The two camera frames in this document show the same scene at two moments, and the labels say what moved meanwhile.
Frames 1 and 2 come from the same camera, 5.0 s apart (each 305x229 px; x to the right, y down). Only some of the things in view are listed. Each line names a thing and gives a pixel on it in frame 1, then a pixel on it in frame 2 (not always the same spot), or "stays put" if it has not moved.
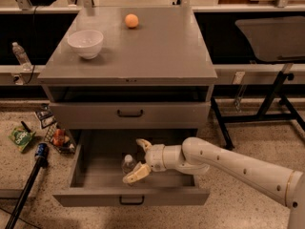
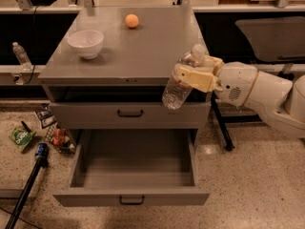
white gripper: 154,157 → 235,82
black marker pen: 27,128 stays put
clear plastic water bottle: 128,165 → 175,93
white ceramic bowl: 88,43 stays put
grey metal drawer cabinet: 130,70 stays put
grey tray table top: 275,39 stays put
